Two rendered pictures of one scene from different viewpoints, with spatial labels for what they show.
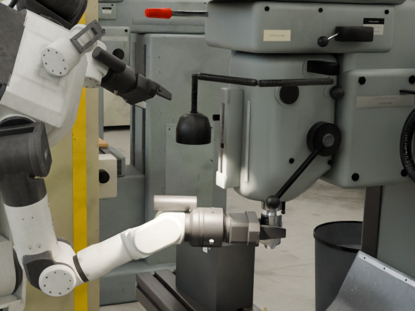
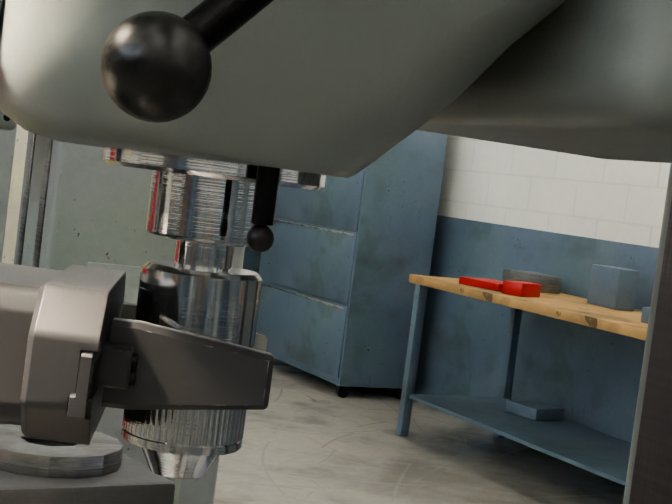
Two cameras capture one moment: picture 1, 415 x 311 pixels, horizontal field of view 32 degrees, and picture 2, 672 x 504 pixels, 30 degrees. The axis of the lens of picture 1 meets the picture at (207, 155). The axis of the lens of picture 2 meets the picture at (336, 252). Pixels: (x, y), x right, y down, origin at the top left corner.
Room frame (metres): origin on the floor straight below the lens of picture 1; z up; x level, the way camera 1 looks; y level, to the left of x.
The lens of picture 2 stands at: (1.06, -0.17, 1.31)
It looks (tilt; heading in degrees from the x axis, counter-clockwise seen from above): 3 degrees down; 357
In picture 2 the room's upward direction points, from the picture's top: 7 degrees clockwise
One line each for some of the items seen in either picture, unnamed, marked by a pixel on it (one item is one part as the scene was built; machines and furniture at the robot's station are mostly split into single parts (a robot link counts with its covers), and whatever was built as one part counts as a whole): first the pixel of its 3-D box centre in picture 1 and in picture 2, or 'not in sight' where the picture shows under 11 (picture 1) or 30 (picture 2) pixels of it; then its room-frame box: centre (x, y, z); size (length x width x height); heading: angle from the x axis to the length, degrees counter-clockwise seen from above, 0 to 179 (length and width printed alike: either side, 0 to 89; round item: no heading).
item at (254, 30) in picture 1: (297, 26); not in sight; (1.56, -0.19, 1.68); 0.34 x 0.24 x 0.10; 114
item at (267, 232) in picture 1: (272, 233); (186, 373); (1.51, -0.15, 1.23); 0.06 x 0.02 x 0.03; 93
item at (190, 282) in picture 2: (271, 215); (201, 279); (1.54, -0.15, 1.26); 0.05 x 0.05 x 0.01
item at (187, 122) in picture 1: (193, 126); not in sight; (1.43, 0.03, 1.48); 0.07 x 0.07 x 0.06
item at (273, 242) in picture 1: (270, 229); (190, 367); (1.54, -0.15, 1.23); 0.05 x 0.05 x 0.06
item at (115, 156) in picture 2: not in sight; (215, 166); (1.54, -0.15, 1.31); 0.09 x 0.09 x 0.01
